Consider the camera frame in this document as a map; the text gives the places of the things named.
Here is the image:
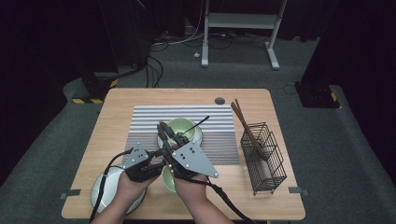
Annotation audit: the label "grey tape strip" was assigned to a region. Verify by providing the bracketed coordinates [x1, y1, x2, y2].
[59, 189, 82, 200]
[288, 186, 310, 197]

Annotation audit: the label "tangled floor cables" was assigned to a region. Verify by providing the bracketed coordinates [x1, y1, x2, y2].
[150, 29, 272, 50]

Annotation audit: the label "striped grey placemat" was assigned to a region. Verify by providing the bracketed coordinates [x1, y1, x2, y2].
[120, 105, 241, 166]

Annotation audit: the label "left hand-held gripper cable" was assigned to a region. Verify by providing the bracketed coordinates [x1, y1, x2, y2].
[89, 147, 134, 224]

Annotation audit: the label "right hand-held gripper cable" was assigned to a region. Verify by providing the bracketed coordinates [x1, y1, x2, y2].
[188, 177, 257, 224]

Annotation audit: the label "person's right hand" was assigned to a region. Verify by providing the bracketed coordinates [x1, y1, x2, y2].
[175, 175, 210, 206]

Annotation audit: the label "black wire chopstick rack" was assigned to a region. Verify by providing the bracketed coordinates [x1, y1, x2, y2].
[240, 121, 288, 196]

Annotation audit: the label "hand-held gripper cable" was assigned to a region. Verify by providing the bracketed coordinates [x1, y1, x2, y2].
[89, 147, 134, 224]
[188, 177, 257, 224]

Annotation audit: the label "white plate with dark rim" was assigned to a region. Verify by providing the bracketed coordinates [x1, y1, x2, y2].
[91, 172, 148, 216]
[157, 124, 204, 150]

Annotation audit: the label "tall black cabinet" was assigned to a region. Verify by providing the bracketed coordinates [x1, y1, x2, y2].
[97, 0, 154, 74]

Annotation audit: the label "person's left hand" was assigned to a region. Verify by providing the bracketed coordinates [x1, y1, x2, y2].
[116, 172, 162, 209]

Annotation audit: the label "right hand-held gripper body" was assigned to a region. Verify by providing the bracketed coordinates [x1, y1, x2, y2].
[167, 141, 219, 180]

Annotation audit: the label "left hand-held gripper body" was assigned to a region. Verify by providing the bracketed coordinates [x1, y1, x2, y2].
[123, 144, 165, 184]

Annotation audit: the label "black base with yellow stripes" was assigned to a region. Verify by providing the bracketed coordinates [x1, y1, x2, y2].
[71, 70, 120, 105]
[293, 81, 341, 109]

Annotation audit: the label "white desk stand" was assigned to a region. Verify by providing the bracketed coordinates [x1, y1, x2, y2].
[201, 0, 288, 71]

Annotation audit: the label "green bowl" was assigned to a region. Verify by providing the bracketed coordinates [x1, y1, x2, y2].
[162, 165, 179, 195]
[166, 117, 197, 146]

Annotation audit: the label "black floor cable bundle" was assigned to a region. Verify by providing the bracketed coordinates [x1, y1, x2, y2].
[144, 55, 164, 89]

